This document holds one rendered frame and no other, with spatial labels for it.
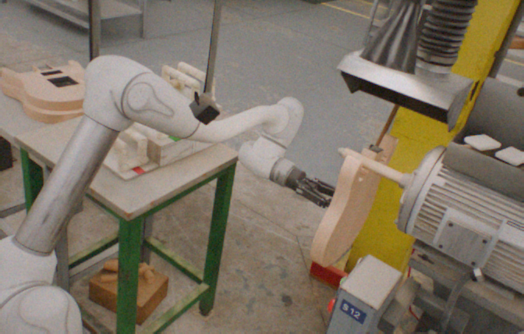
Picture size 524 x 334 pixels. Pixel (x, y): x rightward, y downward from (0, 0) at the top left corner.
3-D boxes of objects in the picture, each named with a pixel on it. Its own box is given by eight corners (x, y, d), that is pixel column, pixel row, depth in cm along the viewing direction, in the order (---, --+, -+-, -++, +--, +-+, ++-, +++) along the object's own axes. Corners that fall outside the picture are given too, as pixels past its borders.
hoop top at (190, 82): (202, 89, 178) (202, 81, 176) (196, 91, 176) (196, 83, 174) (166, 71, 188) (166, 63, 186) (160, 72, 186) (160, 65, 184)
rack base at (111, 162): (160, 167, 174) (160, 165, 173) (125, 182, 163) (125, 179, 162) (113, 136, 186) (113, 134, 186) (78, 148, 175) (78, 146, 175)
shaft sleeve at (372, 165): (405, 172, 130) (401, 179, 129) (403, 180, 133) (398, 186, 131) (348, 146, 138) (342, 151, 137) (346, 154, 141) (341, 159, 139)
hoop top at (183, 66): (217, 85, 184) (217, 77, 182) (211, 87, 182) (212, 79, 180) (182, 67, 194) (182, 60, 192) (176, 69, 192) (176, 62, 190)
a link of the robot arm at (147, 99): (210, 106, 121) (175, 87, 128) (167, 79, 106) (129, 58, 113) (185, 151, 121) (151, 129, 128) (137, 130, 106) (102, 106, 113)
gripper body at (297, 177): (294, 182, 165) (316, 195, 161) (281, 189, 158) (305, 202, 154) (300, 164, 162) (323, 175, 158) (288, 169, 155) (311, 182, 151)
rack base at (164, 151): (192, 154, 185) (194, 133, 180) (159, 168, 173) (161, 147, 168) (146, 126, 198) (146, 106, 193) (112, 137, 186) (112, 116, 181)
